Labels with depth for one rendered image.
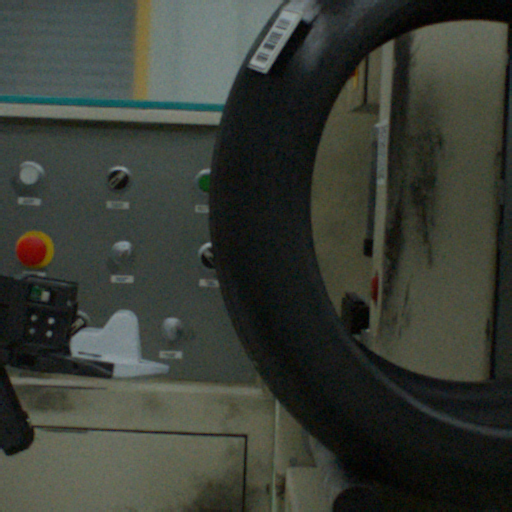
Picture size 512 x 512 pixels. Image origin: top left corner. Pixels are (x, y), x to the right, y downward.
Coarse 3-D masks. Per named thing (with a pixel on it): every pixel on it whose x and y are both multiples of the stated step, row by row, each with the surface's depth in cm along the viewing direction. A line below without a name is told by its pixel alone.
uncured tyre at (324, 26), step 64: (320, 0) 110; (384, 0) 108; (448, 0) 135; (320, 64) 109; (256, 128) 110; (320, 128) 109; (256, 192) 110; (256, 256) 110; (256, 320) 112; (320, 320) 110; (320, 384) 111; (384, 384) 110; (448, 384) 137; (384, 448) 111; (448, 448) 111
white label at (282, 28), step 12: (288, 12) 110; (300, 12) 108; (276, 24) 111; (288, 24) 109; (276, 36) 110; (288, 36) 108; (264, 48) 111; (276, 48) 109; (252, 60) 112; (264, 60) 110; (264, 72) 109
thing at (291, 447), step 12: (276, 408) 145; (276, 420) 145; (288, 420) 145; (276, 432) 145; (288, 432) 145; (300, 432) 145; (276, 444) 145; (288, 444) 145; (300, 444) 145; (276, 456) 145; (288, 456) 145; (300, 456) 145; (312, 456) 144; (276, 468) 145
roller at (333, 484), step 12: (312, 444) 138; (324, 456) 127; (336, 456) 124; (324, 468) 123; (336, 468) 119; (348, 468) 118; (324, 480) 120; (336, 480) 115; (348, 480) 113; (360, 480) 113; (324, 492) 120; (336, 492) 112; (348, 492) 110; (360, 492) 110; (372, 492) 111; (336, 504) 110; (348, 504) 110; (360, 504) 110; (372, 504) 110
